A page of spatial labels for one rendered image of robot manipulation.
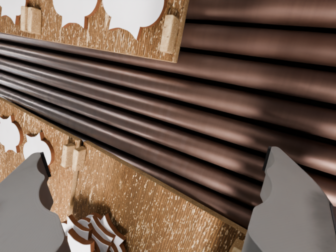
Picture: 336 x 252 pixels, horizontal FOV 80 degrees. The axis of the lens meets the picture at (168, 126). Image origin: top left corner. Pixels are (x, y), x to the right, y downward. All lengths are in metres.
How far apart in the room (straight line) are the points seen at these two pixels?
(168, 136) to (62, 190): 0.38
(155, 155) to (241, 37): 0.27
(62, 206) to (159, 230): 0.32
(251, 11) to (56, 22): 0.44
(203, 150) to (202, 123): 0.05
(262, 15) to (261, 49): 0.05
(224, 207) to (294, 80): 0.24
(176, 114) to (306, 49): 0.22
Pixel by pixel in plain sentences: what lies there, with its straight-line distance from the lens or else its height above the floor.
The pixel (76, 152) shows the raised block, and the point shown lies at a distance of 0.53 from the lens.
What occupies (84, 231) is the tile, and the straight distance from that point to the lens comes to 0.54.
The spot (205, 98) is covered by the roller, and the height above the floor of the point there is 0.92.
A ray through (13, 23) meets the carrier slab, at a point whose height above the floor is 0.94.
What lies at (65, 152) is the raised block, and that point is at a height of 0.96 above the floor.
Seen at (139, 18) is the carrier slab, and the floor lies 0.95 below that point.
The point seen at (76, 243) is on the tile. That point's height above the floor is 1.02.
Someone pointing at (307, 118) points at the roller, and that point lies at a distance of 0.35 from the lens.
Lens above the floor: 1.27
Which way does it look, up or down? 61 degrees down
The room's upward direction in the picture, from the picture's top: 106 degrees counter-clockwise
